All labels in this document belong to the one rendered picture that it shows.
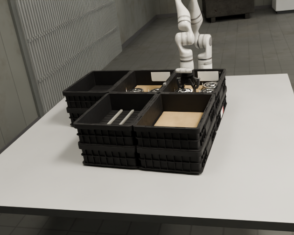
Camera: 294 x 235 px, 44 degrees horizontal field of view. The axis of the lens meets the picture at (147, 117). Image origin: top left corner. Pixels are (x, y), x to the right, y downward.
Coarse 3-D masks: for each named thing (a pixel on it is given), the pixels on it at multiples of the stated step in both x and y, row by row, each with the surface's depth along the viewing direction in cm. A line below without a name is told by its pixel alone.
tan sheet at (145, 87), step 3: (135, 87) 237; (138, 87) 236; (141, 87) 235; (144, 87) 235; (147, 87) 234; (150, 87) 233; (153, 87) 233; (156, 87) 232; (159, 87) 231; (144, 90) 229; (147, 90) 228
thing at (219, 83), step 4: (224, 72) 211; (172, 76) 216; (220, 76) 206; (224, 76) 211; (220, 80) 200; (220, 84) 198; (164, 88) 199; (160, 92) 194; (164, 92) 193; (168, 92) 193; (172, 92) 192; (176, 92) 191; (180, 92) 191; (184, 92) 190; (188, 92) 189; (192, 92) 189; (196, 92) 188; (200, 92) 188; (204, 92) 186; (208, 92) 186; (212, 92) 185; (216, 92) 186; (216, 96) 186
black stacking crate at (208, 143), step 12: (216, 132) 192; (204, 144) 161; (144, 156) 165; (156, 156) 164; (168, 156) 162; (180, 156) 160; (192, 156) 157; (204, 156) 165; (144, 168) 168; (156, 168) 167; (168, 168) 165; (180, 168) 163; (192, 168) 161
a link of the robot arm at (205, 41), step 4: (200, 36) 235; (204, 36) 234; (208, 36) 233; (200, 40) 234; (204, 40) 233; (208, 40) 233; (200, 44) 235; (204, 44) 234; (208, 44) 234; (208, 48) 235; (204, 52) 237; (208, 52) 236; (200, 56) 239; (204, 56) 237; (208, 56) 237; (204, 60) 239
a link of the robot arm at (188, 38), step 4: (184, 20) 197; (180, 24) 198; (184, 24) 197; (188, 24) 196; (180, 28) 199; (184, 28) 198; (188, 28) 196; (184, 32) 196; (188, 32) 195; (192, 32) 195; (184, 36) 194; (188, 36) 194; (192, 36) 194; (184, 40) 195; (188, 40) 194; (192, 40) 194; (184, 44) 196; (188, 44) 196
